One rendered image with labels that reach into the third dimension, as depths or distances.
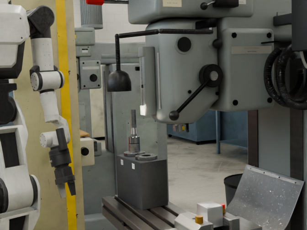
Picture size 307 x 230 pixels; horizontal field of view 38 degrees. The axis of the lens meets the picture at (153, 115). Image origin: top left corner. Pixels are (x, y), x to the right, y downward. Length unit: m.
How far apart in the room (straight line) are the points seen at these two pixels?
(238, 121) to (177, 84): 7.34
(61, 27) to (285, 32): 1.87
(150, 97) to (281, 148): 0.52
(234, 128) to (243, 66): 7.40
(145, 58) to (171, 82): 0.11
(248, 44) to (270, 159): 0.47
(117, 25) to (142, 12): 9.57
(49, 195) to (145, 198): 1.47
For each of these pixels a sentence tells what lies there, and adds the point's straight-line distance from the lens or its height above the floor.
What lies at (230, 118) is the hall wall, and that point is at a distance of 8.86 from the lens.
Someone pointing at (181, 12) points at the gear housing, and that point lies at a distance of 1.30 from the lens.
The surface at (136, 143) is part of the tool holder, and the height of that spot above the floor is 1.18.
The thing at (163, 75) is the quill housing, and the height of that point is 1.46.
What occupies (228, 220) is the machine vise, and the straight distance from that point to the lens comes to 1.30.
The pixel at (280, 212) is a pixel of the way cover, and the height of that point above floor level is 0.99.
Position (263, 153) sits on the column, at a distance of 1.69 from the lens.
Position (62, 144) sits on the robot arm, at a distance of 1.93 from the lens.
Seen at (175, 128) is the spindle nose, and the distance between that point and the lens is 1.41.
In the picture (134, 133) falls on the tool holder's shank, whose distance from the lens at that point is 1.84.
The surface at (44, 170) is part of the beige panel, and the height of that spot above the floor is 0.84.
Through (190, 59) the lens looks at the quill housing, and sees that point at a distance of 1.33.
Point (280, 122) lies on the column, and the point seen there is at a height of 1.28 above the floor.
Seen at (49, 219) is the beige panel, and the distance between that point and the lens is 3.18.
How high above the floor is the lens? 1.47
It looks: 6 degrees down
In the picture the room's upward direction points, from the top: 2 degrees counter-clockwise
